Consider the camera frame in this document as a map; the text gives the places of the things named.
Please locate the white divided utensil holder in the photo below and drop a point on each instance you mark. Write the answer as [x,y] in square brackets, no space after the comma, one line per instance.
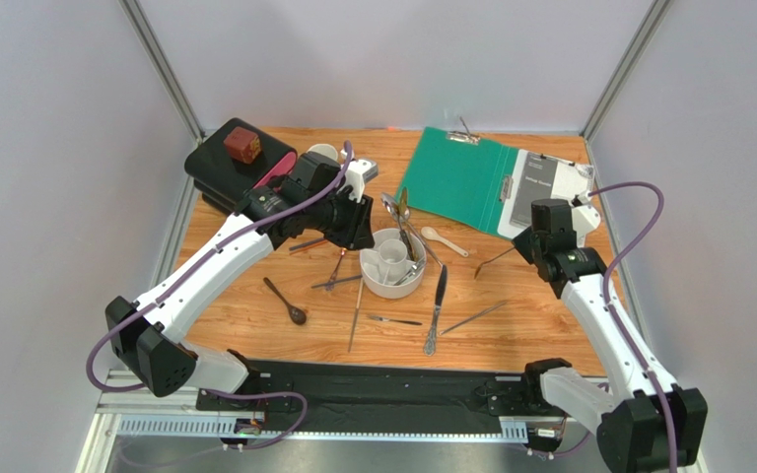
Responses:
[386,262]

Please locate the silver spoon dark handle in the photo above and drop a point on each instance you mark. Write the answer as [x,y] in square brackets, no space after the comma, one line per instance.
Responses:
[391,206]

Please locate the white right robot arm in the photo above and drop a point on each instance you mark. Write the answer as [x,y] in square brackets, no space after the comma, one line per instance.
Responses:
[608,354]

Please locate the gold spoon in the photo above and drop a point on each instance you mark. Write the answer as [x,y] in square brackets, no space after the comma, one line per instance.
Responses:
[404,216]

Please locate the iridescent blue purple spoon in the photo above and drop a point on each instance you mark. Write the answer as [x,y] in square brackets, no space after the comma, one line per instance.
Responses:
[491,260]

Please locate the white plastic spoon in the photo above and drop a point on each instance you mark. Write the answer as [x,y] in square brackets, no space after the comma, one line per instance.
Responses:
[432,234]

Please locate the small silver fork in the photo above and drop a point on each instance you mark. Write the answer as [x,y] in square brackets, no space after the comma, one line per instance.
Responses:
[394,320]

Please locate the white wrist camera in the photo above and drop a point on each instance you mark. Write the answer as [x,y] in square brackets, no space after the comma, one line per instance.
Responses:
[358,174]
[585,217]

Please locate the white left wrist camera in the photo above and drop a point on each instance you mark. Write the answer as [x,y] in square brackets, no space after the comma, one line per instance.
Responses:
[358,174]

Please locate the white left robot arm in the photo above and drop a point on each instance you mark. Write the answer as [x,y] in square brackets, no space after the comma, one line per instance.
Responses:
[149,334]

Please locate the red brown cube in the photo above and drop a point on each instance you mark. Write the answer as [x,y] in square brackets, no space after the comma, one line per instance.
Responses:
[243,145]

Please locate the dark brown wooden spoon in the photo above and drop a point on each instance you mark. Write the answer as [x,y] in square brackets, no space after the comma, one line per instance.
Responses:
[297,315]

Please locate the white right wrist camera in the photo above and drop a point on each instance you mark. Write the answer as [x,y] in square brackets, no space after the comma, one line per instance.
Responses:
[585,217]

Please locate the setup guide booklet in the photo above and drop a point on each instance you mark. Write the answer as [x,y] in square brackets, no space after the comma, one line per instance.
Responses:
[537,176]

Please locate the silver table knife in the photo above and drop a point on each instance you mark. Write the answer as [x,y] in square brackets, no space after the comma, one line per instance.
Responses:
[430,346]

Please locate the iridescent ornate handle utensil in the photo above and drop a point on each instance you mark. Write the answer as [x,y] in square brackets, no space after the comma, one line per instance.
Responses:
[334,274]

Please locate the aluminium frame rail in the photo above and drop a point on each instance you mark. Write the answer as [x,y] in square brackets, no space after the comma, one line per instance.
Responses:
[540,434]

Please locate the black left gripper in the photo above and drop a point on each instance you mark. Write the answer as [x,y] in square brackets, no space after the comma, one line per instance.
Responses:
[358,234]

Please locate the black pink drawer box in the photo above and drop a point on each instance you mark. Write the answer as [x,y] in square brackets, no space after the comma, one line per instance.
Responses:
[222,180]

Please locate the green clipboard folder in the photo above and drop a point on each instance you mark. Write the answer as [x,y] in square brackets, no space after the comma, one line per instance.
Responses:
[462,181]

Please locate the dark grey chopstick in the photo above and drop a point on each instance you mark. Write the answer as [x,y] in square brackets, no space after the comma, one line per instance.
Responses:
[328,285]

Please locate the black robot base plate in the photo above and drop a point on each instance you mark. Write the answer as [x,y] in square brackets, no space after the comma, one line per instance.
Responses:
[381,400]

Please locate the orange chopstick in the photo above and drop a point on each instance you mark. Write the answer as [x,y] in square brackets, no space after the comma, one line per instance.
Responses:
[307,245]

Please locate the pale yellow mug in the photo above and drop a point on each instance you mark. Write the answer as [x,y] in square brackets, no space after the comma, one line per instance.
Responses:
[326,150]

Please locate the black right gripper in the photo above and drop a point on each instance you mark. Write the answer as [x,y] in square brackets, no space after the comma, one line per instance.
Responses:
[526,243]

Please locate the silver utensils in holder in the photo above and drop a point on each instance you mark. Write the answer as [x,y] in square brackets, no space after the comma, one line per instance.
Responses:
[412,272]

